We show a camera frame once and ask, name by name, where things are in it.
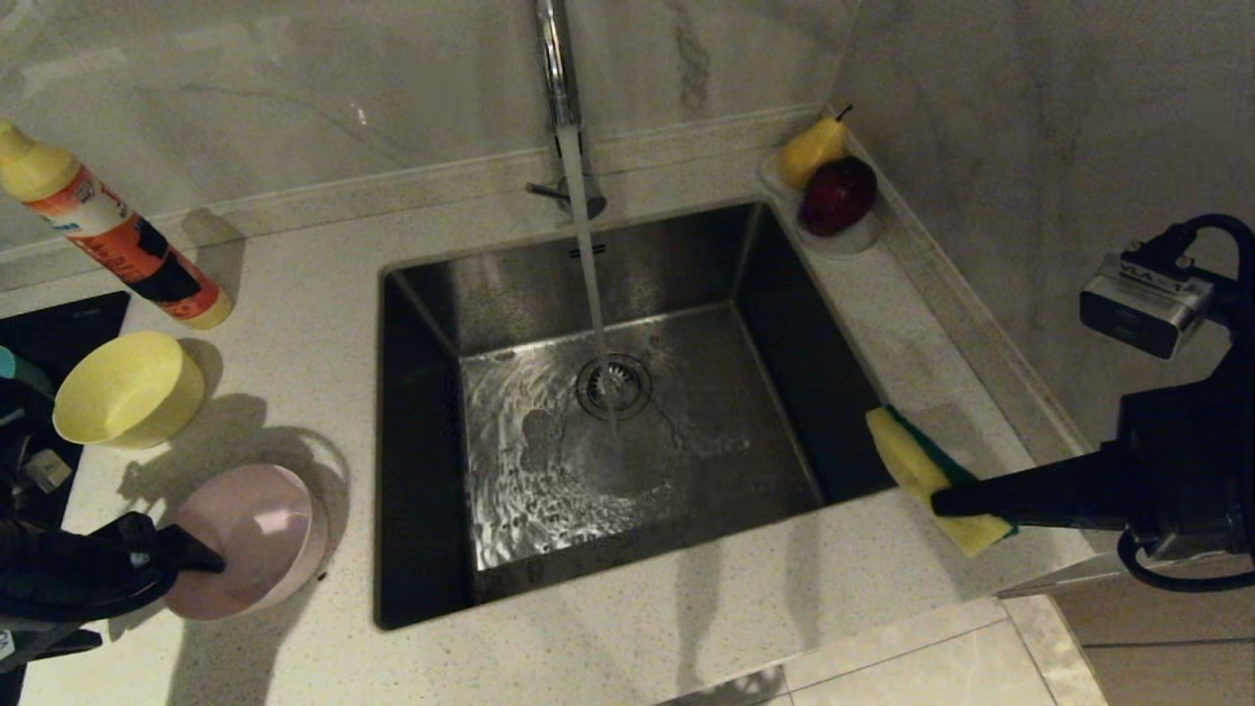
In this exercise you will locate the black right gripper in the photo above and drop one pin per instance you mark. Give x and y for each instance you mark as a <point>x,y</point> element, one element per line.
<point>1196,471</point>

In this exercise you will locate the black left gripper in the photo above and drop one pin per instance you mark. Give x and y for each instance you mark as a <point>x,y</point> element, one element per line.
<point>78,574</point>

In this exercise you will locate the green yellow sponge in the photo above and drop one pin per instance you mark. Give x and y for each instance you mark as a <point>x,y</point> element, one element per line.
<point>907,456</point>

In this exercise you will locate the pink plastic bowl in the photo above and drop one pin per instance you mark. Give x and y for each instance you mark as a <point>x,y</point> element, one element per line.
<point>265,529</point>

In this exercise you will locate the yellow plastic bowl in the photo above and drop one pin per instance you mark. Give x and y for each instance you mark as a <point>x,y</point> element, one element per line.
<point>127,387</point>

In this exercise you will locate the blue plastic bowl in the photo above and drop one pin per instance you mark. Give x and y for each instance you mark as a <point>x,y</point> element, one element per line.
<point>20,371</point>

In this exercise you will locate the orange detergent bottle yellow cap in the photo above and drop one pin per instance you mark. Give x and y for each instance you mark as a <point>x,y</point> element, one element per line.
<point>127,245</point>

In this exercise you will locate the chrome faucet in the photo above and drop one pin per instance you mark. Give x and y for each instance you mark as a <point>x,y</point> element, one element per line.
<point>554,69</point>

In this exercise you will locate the stainless steel sink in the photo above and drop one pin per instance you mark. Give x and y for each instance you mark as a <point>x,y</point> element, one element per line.
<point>735,441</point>

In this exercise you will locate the black induction cooktop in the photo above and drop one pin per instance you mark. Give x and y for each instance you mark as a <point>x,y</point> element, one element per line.
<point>78,319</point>

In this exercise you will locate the small white dish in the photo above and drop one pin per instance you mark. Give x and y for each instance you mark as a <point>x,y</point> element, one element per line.
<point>845,242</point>

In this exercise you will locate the dark red apple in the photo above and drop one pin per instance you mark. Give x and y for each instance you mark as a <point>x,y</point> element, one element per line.
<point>836,196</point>

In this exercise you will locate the yellow pear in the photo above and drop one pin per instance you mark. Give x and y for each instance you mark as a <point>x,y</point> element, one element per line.
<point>809,150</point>

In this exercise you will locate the round metal drain strainer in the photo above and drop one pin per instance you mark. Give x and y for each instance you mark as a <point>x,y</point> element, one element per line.
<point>632,392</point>

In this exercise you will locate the running water stream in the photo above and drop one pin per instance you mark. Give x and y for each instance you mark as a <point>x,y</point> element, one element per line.
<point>588,265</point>

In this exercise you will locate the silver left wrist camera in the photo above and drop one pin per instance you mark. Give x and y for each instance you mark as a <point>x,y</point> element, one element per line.
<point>46,471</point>

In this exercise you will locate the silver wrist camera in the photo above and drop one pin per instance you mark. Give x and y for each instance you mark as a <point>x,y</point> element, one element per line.
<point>46,471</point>
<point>1142,304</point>

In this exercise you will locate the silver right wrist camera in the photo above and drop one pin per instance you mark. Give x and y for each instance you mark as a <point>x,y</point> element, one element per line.
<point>1142,304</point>

